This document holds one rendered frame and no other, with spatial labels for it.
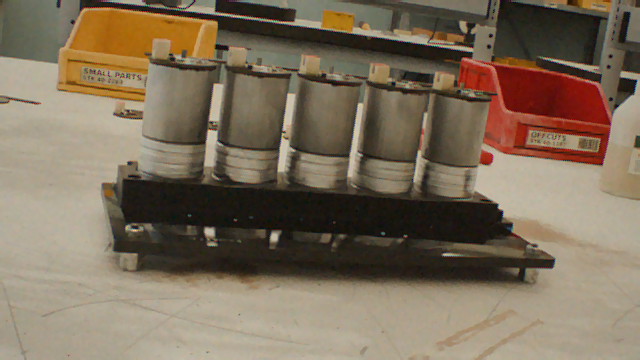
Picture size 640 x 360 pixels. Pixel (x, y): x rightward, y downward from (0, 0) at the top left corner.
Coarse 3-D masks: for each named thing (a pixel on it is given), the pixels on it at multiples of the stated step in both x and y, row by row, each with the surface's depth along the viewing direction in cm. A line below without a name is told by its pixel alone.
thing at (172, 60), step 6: (174, 54) 30; (150, 60) 29; (156, 60) 29; (162, 60) 29; (168, 60) 29; (174, 60) 29; (198, 60) 30; (204, 60) 30; (174, 66) 28; (180, 66) 28; (186, 66) 28; (192, 66) 29; (198, 66) 29; (204, 66) 29; (210, 66) 29; (216, 66) 30
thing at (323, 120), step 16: (304, 80) 31; (304, 96) 31; (320, 96) 30; (336, 96) 30; (352, 96) 31; (304, 112) 31; (320, 112) 31; (336, 112) 31; (352, 112) 31; (304, 128) 31; (320, 128) 31; (336, 128) 31; (352, 128) 31; (304, 144) 31; (320, 144) 31; (336, 144) 31; (288, 160) 32; (304, 160) 31; (320, 160) 31; (336, 160) 31; (288, 176) 32; (304, 176) 31; (320, 176) 31; (336, 176) 31
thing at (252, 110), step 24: (240, 72) 30; (240, 96) 30; (264, 96) 30; (240, 120) 30; (264, 120) 30; (216, 144) 31; (240, 144) 30; (264, 144) 30; (216, 168) 31; (240, 168) 30; (264, 168) 30
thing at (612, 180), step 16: (624, 112) 50; (624, 128) 50; (608, 144) 52; (624, 144) 50; (608, 160) 52; (624, 160) 50; (608, 176) 51; (624, 176) 50; (608, 192) 51; (624, 192) 51
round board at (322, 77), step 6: (300, 72) 31; (306, 78) 31; (312, 78) 30; (318, 78) 30; (324, 78) 30; (330, 78) 31; (342, 78) 31; (348, 78) 31; (354, 78) 32; (342, 84) 30; (348, 84) 30; (354, 84) 31; (360, 84) 31
